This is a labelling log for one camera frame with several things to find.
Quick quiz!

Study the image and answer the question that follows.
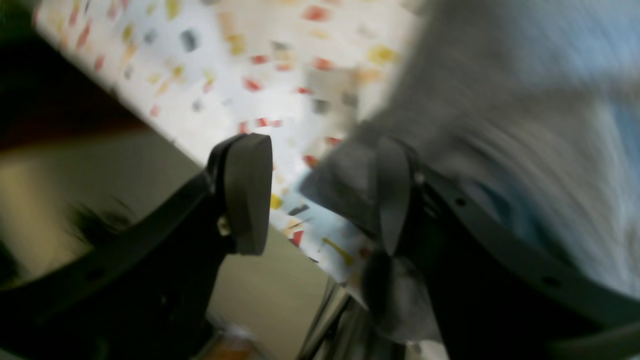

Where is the grey t-shirt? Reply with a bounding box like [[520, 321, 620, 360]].
[[297, 0, 640, 346]]

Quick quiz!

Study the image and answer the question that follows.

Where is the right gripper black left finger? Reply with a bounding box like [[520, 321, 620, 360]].
[[1, 133, 274, 360]]

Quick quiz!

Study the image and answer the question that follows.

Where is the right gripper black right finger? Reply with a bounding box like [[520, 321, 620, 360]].
[[375, 138, 640, 360]]

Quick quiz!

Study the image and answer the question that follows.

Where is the terrazzo patterned white tablecloth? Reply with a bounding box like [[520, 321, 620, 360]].
[[33, 0, 430, 299]]

